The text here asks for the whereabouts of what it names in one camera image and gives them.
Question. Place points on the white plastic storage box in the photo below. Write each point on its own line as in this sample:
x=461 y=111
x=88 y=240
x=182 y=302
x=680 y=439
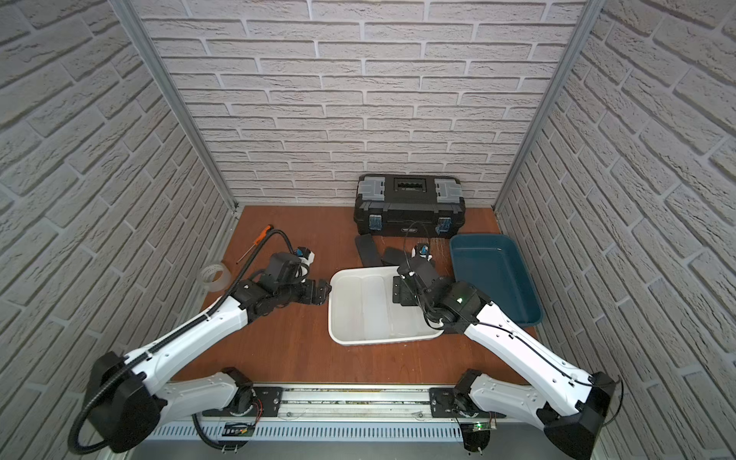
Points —
x=362 y=309

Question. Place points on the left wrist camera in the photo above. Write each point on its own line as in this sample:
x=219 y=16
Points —
x=305 y=254

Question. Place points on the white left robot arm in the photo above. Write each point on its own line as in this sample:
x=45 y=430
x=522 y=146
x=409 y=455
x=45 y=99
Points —
x=128 y=397

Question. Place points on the black plastic toolbox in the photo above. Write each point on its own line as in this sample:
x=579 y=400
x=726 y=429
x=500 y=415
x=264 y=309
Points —
x=396 y=205

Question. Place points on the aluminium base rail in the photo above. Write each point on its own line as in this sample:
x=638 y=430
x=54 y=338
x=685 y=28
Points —
x=372 y=413

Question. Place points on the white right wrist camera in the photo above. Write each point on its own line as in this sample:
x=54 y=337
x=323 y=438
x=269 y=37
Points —
x=422 y=250

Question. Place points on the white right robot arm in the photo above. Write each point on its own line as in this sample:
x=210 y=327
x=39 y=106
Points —
x=517 y=356

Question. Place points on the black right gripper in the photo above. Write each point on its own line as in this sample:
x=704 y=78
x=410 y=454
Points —
x=400 y=293

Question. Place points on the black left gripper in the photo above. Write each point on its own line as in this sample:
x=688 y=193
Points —
x=313 y=290

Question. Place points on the long black pencil case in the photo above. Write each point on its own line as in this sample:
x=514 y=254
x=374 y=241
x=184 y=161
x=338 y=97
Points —
x=368 y=251

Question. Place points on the teal plastic storage tray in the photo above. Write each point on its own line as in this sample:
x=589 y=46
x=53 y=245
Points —
x=493 y=264

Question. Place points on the clear tape roll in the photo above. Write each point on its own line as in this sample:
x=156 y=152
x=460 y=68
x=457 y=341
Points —
x=215 y=277

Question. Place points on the orange handled screwdriver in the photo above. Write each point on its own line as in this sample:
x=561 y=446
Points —
x=256 y=242

